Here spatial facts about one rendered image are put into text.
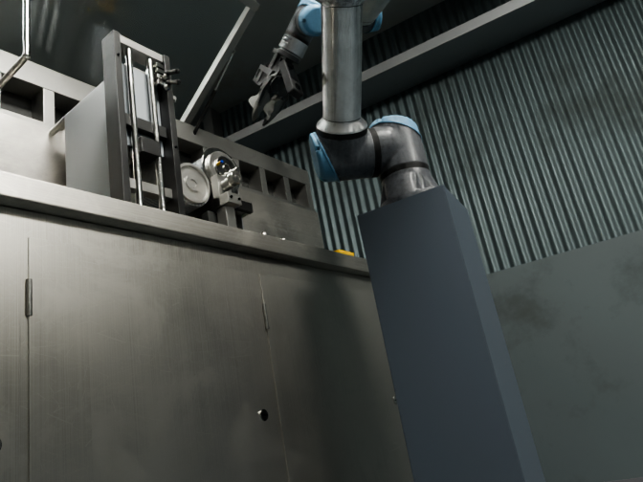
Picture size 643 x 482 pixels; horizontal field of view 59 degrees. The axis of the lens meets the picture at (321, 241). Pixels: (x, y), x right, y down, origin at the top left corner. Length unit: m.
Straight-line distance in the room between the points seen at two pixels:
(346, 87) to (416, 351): 0.56
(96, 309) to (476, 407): 0.68
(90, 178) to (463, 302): 0.97
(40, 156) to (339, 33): 0.96
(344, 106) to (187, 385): 0.65
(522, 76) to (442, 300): 2.32
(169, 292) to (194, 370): 0.15
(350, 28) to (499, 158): 2.05
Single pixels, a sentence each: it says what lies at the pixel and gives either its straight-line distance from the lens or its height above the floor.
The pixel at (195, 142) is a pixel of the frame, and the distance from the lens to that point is 2.20.
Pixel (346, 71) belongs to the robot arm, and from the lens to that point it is 1.22.
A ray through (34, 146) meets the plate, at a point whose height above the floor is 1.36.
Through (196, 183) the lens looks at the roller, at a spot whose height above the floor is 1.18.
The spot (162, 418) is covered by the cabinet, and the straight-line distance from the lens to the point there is 1.00.
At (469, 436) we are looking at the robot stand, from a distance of 1.12.
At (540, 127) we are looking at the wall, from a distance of 3.18.
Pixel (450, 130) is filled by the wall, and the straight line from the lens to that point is 3.29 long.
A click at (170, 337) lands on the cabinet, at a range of 1.03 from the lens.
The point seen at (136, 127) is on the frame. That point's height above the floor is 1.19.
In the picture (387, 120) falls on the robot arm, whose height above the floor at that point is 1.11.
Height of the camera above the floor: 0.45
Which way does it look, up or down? 19 degrees up
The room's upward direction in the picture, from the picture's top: 11 degrees counter-clockwise
